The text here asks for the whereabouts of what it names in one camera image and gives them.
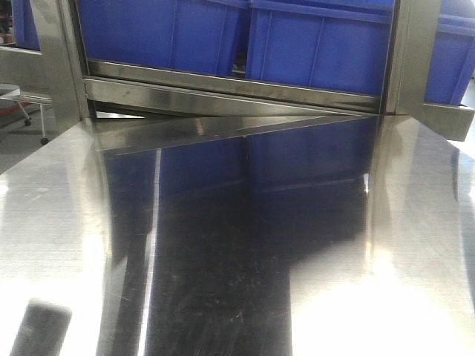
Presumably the stainless steel shelf rack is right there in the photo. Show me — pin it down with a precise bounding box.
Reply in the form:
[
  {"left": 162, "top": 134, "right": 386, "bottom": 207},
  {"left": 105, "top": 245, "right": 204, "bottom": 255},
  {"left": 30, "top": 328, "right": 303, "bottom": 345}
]
[{"left": 0, "top": 0, "right": 475, "bottom": 153}]

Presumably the blue bin centre left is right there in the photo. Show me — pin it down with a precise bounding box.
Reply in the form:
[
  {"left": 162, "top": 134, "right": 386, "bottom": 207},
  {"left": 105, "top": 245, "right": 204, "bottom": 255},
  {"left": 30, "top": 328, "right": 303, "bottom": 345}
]
[{"left": 77, "top": 1, "right": 249, "bottom": 76}]

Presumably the blue bin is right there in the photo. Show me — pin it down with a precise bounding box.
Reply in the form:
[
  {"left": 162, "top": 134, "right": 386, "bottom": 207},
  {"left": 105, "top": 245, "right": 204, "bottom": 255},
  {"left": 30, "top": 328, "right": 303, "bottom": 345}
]
[
  {"left": 246, "top": 1, "right": 394, "bottom": 96},
  {"left": 11, "top": 0, "right": 40, "bottom": 51},
  {"left": 77, "top": 1, "right": 249, "bottom": 76},
  {"left": 425, "top": 15, "right": 474, "bottom": 106}
]

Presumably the blue bin centre right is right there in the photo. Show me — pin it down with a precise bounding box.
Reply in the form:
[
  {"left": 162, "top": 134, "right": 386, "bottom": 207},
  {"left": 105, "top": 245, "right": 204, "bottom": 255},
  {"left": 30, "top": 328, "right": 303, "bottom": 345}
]
[{"left": 246, "top": 1, "right": 394, "bottom": 96}]

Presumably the blue bin far right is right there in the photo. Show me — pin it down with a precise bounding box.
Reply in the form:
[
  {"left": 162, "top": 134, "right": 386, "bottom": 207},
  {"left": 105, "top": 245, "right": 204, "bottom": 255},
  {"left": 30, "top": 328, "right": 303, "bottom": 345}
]
[{"left": 425, "top": 15, "right": 474, "bottom": 106}]

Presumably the white wheeled table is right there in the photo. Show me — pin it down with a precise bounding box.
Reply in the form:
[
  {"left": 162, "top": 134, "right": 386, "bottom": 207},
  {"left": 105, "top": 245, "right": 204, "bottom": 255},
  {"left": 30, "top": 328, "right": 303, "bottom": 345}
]
[{"left": 1, "top": 84, "right": 53, "bottom": 145}]

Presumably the blue bin far left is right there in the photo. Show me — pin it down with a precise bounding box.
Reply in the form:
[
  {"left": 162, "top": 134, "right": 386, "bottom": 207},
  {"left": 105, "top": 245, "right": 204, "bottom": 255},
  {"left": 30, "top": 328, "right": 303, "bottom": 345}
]
[{"left": 11, "top": 0, "right": 40, "bottom": 51}]

